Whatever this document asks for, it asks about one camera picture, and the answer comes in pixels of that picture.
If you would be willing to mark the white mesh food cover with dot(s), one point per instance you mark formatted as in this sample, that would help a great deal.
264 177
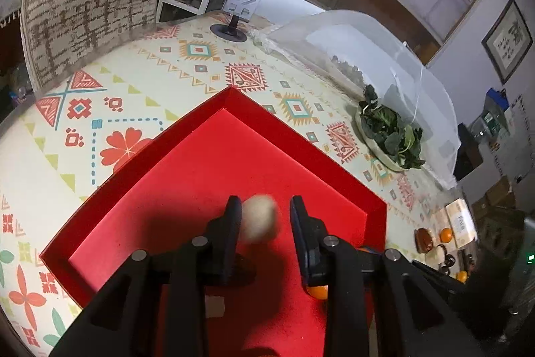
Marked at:
347 43

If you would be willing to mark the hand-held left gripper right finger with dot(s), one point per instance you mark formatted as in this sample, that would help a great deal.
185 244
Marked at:
297 223

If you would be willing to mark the cardboard boxes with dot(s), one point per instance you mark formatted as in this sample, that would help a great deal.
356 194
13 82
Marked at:
497 192

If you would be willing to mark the pale plate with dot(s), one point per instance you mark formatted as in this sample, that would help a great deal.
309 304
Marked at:
382 154

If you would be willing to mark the brown wooden dish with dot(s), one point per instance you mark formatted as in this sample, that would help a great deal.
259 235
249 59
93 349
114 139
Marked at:
425 240

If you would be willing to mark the green leafy vegetables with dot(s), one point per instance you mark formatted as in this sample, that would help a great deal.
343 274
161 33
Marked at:
386 127

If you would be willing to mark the white carton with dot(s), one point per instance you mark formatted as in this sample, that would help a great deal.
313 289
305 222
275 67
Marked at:
459 222

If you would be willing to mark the black and white phone stand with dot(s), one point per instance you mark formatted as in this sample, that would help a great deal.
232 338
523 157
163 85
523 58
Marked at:
242 1

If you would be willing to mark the patterned tablecloth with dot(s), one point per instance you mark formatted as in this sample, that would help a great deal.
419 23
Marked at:
138 60

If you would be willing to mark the red shallow box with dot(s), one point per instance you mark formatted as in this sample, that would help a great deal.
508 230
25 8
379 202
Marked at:
200 189

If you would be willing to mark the orange fruit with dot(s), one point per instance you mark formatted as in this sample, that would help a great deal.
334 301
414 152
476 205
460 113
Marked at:
316 291
446 235
461 277

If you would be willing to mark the beige patterned upholstered chair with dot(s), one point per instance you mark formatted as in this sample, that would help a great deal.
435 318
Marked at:
87 14

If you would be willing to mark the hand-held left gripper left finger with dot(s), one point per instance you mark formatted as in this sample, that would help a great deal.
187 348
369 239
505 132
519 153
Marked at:
232 223

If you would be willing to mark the beige round fruit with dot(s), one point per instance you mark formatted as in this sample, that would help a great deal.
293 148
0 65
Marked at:
259 221

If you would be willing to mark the framed calligraphy picture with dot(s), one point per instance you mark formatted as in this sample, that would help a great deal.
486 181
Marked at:
508 41

